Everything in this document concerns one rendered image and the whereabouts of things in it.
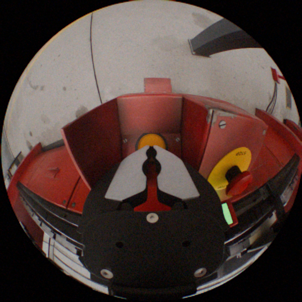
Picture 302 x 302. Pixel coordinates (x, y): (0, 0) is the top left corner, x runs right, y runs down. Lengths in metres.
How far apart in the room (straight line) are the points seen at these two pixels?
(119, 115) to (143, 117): 0.03
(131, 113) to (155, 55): 0.77
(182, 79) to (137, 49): 0.43
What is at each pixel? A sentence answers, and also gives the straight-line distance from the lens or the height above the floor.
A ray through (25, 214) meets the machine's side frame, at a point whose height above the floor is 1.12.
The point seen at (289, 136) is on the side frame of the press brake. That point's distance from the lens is 1.27.
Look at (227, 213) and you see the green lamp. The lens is 0.21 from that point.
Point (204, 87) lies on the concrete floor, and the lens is 0.96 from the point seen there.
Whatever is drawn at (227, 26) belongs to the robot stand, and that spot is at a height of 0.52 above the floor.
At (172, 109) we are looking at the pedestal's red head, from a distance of 0.15.
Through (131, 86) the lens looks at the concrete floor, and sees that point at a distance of 0.86.
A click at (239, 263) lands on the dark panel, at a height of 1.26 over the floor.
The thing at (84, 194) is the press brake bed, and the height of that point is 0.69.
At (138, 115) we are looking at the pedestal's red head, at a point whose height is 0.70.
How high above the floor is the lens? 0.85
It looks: 55 degrees down
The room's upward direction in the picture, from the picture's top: 179 degrees clockwise
